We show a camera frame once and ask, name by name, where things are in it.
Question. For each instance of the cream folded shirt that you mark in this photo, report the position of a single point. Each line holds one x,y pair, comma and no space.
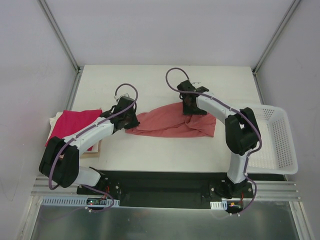
53,120

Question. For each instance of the aluminium rail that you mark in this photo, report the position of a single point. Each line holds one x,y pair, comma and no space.
285,191

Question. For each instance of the left perforated cable duct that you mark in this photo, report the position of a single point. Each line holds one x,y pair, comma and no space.
67,201

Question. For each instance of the magenta folded t shirt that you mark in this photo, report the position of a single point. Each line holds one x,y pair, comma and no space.
71,122

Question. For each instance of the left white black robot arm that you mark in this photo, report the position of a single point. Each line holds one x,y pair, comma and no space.
61,159

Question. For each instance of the left aluminium frame post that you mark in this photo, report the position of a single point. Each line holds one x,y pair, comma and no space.
59,34

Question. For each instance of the aluminium frame post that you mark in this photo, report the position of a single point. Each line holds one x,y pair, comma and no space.
59,34
276,35

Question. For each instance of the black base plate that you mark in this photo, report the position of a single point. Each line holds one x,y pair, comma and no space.
178,190

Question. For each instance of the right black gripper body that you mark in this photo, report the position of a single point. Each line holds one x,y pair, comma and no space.
190,107

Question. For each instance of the white plastic basket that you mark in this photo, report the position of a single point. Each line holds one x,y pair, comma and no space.
277,154

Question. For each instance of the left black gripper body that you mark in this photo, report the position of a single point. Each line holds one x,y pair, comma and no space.
130,120

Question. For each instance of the right aluminium frame post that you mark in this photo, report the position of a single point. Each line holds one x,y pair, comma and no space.
276,35

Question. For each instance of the beige folded shirt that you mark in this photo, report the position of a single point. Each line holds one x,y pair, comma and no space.
94,151

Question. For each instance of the salmon pink t shirt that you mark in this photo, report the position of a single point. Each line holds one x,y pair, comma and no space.
168,121

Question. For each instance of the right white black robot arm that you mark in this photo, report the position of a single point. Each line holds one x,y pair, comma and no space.
241,129

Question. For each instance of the perforated cable duct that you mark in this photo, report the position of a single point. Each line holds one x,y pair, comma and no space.
67,201
219,205

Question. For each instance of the right perforated cable duct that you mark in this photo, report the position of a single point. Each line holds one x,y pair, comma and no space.
219,205

